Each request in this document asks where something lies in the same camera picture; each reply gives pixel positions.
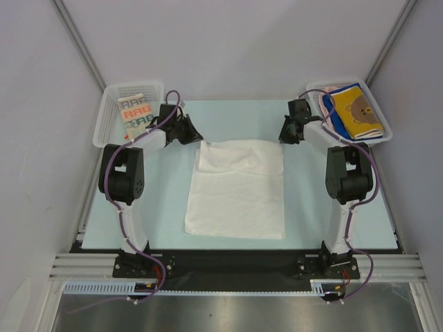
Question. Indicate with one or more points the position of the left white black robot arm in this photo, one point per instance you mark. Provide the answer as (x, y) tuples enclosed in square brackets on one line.
[(122, 181)]

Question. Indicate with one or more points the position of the left white plastic basket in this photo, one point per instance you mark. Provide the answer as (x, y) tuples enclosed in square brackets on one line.
[(110, 127)]

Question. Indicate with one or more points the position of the yellow brown bear towel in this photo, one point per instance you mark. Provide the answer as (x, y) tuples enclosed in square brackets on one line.
[(356, 114)]

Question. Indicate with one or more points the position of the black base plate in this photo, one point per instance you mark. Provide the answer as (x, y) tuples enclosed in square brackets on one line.
[(241, 270)]

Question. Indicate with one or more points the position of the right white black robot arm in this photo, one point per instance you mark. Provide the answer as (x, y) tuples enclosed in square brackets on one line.
[(348, 181)]

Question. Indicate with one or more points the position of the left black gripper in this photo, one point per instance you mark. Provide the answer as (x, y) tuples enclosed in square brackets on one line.
[(192, 135)]

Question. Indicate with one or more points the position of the printed letters towel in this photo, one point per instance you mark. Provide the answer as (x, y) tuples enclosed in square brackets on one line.
[(136, 114)]

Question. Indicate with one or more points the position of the white slotted cable duct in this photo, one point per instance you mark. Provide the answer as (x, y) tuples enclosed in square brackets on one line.
[(316, 288)]

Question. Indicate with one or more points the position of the white towel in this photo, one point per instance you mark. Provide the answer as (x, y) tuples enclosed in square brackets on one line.
[(237, 190)]

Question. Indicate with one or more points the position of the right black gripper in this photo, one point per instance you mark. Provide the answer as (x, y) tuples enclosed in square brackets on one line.
[(292, 128)]

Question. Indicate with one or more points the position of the right aluminium corner post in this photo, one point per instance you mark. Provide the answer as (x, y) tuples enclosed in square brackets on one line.
[(397, 28)]

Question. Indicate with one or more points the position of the left aluminium corner post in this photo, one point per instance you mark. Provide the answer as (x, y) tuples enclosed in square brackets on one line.
[(77, 40)]

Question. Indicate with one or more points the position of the blue towel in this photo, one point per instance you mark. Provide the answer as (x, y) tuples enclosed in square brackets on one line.
[(353, 117)]

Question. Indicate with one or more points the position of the pink towel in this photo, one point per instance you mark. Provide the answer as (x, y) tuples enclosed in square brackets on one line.
[(333, 122)]

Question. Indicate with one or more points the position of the aluminium corner post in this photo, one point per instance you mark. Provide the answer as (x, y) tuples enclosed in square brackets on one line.
[(77, 40), (397, 28)]

